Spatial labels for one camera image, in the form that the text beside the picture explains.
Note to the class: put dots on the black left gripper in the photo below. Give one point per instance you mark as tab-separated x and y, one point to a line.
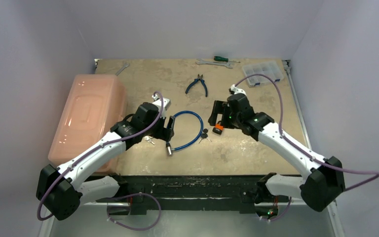
164	134

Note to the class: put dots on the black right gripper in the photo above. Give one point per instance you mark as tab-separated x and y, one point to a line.
217	113

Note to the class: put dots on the orange black padlock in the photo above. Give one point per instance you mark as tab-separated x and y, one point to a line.
218	128

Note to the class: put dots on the black-headed key bunch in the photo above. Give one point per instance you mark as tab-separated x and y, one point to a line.
204	135

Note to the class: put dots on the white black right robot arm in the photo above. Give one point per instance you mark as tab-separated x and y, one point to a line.
320	181

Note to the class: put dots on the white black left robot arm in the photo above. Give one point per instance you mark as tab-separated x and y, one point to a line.
63	189

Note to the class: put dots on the small silver keys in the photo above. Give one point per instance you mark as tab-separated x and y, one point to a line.
149	140

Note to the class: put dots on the silver wrench near screwdriver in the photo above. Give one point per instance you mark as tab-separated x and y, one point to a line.
224	64

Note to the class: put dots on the clear plastic organizer box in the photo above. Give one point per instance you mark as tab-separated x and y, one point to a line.
268	68

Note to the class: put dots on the small silver wrench left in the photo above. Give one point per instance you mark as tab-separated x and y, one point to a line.
125	65

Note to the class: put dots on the pink plastic storage box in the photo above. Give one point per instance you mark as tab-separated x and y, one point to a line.
95	103

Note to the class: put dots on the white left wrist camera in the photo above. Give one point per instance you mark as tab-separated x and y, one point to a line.
162	103

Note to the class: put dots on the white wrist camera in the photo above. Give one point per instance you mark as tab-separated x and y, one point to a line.
162	103
233	90

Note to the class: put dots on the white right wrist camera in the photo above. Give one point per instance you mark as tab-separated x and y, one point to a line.
233	90

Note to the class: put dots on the blue cable lock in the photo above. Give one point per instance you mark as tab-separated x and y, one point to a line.
190	132

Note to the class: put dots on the green-handled screwdriver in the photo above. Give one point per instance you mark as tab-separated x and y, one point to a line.
223	59

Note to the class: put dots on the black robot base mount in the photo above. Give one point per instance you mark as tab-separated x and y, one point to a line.
241	193

